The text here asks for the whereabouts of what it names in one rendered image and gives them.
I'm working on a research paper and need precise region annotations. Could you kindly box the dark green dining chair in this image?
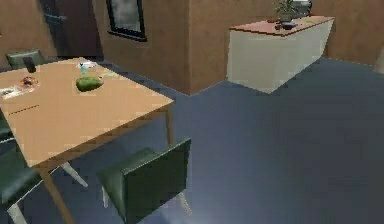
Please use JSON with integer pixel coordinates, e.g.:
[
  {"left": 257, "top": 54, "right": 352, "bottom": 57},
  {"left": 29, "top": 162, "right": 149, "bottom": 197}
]
[
  {"left": 97, "top": 137, "right": 194, "bottom": 224},
  {"left": 0, "top": 109, "right": 89, "bottom": 224},
  {"left": 5, "top": 49, "right": 48, "bottom": 70}
]

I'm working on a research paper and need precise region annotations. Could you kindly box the white cabinet with red-brown top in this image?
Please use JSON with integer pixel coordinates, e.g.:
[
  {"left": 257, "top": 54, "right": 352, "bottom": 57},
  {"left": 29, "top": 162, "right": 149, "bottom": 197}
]
[{"left": 226, "top": 15, "right": 335, "bottom": 95}]

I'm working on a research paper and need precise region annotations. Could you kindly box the light wooden dining table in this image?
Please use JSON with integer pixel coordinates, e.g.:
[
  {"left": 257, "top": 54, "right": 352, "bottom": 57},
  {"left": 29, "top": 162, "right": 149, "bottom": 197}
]
[{"left": 0, "top": 57, "right": 176, "bottom": 224}]

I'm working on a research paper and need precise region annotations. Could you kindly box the pale blue spray bottle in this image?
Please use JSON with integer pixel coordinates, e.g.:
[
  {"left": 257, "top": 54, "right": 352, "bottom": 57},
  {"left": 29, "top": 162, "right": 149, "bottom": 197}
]
[{"left": 77, "top": 61, "right": 98, "bottom": 76}]

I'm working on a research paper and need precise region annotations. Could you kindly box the dark blue bowl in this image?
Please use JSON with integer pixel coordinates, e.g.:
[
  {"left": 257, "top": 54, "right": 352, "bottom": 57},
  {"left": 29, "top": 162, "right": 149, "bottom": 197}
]
[{"left": 279, "top": 21, "right": 299, "bottom": 30}]

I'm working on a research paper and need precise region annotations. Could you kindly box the green potted house plant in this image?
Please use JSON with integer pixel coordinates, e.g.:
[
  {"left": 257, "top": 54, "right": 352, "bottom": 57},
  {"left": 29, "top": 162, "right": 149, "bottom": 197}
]
[{"left": 273, "top": 0, "right": 301, "bottom": 23}]

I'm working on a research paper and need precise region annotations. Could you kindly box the dark room door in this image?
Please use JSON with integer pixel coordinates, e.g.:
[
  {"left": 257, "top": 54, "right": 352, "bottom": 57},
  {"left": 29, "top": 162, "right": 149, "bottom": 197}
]
[{"left": 39, "top": 0, "right": 104, "bottom": 58}]

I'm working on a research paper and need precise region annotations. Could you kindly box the dark pencil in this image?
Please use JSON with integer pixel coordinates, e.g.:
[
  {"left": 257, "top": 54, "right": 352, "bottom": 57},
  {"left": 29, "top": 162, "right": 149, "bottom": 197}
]
[{"left": 7, "top": 104, "right": 40, "bottom": 116}]

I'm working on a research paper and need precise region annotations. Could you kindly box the black cup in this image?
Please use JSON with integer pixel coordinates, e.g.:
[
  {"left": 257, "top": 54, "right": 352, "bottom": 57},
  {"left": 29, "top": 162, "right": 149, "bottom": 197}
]
[{"left": 22, "top": 56, "right": 37, "bottom": 74}]

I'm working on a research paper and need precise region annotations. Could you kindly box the black framed wall picture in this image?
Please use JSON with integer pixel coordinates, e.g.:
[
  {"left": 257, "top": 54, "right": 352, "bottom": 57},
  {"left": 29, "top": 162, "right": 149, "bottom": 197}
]
[{"left": 105, "top": 0, "right": 148, "bottom": 43}]

